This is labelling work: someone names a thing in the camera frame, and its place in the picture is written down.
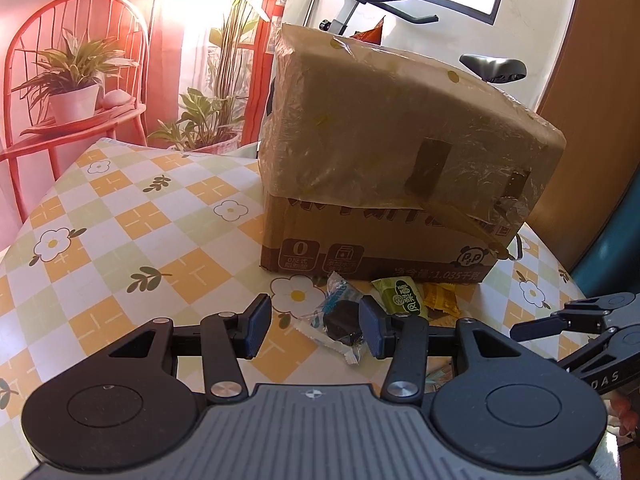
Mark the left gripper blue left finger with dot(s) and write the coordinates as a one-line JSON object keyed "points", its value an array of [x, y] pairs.
{"points": [[255, 323]]}

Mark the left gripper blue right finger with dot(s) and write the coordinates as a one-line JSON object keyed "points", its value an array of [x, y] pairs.
{"points": [[377, 328]]}

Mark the green pineapple cake packet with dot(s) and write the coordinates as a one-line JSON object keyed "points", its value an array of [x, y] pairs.
{"points": [[400, 296]]}

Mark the black cookie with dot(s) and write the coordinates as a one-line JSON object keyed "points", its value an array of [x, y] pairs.
{"points": [[335, 324]]}

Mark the red spicy snack packet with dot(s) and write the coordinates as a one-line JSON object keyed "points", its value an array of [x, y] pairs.
{"points": [[371, 36]]}

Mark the person's right hand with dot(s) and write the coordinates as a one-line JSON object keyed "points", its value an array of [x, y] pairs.
{"points": [[623, 419]]}

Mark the small yellow candy packet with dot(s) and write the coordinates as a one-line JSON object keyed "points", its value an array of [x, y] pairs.
{"points": [[441, 298]]}

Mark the checkered floral tablecloth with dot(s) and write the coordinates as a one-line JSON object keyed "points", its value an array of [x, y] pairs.
{"points": [[128, 234]]}

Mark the cardboard box with plastic liner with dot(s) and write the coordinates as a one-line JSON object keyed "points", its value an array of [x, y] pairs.
{"points": [[377, 162]]}

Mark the wooden headboard panel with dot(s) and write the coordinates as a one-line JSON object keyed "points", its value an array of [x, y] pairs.
{"points": [[593, 97]]}

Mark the printed room backdrop cloth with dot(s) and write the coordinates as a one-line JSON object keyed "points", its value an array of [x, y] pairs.
{"points": [[75, 70]]}

